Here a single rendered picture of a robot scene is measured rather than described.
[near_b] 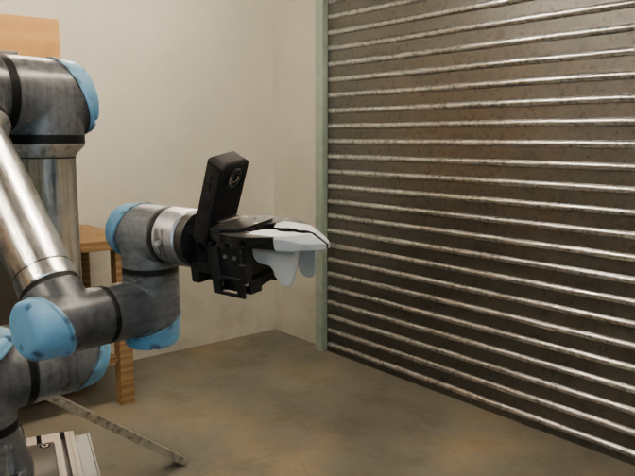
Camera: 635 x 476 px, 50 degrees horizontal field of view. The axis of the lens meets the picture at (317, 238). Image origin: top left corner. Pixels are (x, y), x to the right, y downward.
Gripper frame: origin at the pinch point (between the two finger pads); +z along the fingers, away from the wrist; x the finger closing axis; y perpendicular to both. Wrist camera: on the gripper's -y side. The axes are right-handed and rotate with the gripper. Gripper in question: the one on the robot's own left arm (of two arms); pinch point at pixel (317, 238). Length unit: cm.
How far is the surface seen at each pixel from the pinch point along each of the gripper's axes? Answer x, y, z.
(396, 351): -237, 143, -156
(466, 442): -187, 151, -87
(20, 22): -132, -50, -302
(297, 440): -141, 144, -145
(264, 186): -267, 60, -276
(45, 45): -142, -38, -300
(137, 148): -184, 22, -293
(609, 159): -232, 31, -42
